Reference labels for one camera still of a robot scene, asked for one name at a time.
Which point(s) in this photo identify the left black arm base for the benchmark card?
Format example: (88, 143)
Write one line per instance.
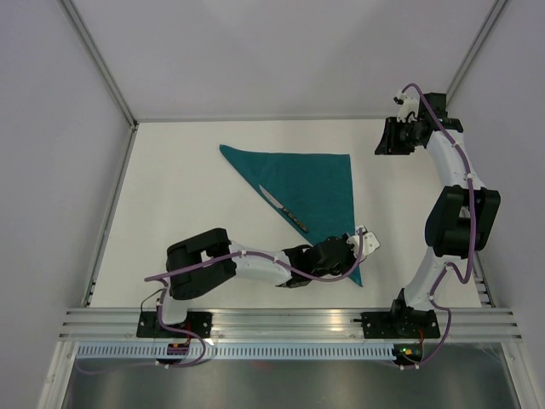
(199, 323)

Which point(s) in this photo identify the left aluminium frame post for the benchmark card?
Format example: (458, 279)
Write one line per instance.
(85, 37)

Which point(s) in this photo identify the teal cloth napkin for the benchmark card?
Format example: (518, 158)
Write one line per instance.
(316, 187)

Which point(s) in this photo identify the aluminium mounting rail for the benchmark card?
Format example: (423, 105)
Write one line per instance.
(468, 325)

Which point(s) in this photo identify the aluminium frame post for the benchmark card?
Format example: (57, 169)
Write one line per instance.
(85, 37)
(475, 48)

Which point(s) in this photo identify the right aluminium frame post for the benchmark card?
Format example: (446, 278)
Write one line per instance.
(475, 48)

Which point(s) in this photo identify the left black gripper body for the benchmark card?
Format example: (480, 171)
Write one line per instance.
(346, 264)

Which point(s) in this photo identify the steel table knife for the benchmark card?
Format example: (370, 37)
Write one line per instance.
(275, 203)

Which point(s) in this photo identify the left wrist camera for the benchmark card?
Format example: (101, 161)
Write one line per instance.
(363, 242)

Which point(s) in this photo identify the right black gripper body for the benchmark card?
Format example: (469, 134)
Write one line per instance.
(404, 141)

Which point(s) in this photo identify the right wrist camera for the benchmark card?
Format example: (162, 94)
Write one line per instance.
(408, 107)

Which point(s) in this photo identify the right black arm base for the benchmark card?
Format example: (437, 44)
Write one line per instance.
(404, 325)

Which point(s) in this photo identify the white slotted cable duct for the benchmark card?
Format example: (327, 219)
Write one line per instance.
(238, 351)

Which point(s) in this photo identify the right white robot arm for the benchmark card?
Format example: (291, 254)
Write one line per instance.
(460, 222)

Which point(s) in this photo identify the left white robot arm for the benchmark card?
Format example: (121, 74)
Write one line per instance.
(196, 266)

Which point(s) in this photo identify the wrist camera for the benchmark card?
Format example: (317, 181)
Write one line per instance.
(363, 242)
(408, 107)

